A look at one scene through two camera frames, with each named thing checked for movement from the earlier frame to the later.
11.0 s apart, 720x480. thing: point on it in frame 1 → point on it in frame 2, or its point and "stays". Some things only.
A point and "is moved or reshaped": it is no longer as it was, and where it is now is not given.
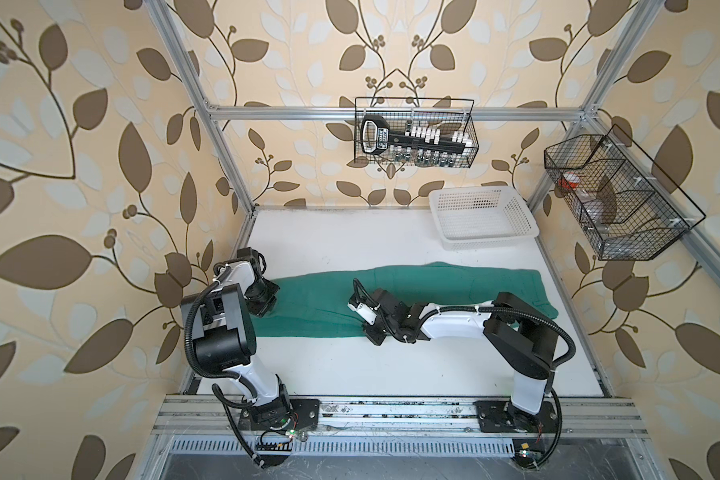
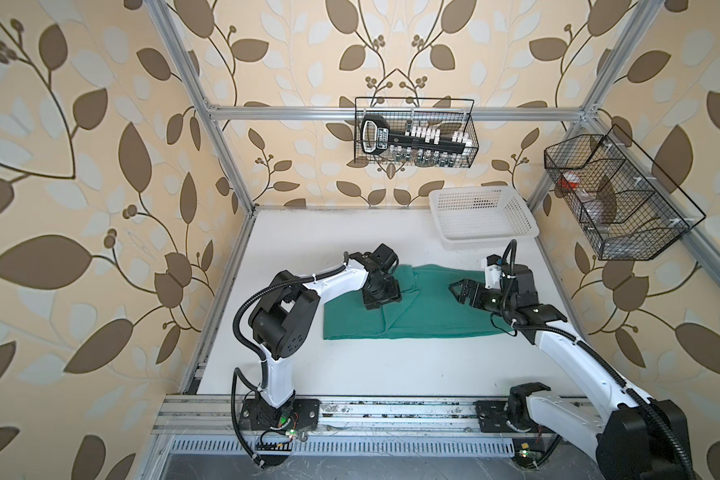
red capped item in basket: x=569 y=180 stays
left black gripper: x=259 y=310 → x=394 y=295
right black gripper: x=373 y=337 → x=477 y=288
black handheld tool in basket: x=376 y=138 stays
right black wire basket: x=629 y=207 stays
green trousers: x=319 y=304 is moved or reshaped
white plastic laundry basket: x=481 y=217 stays
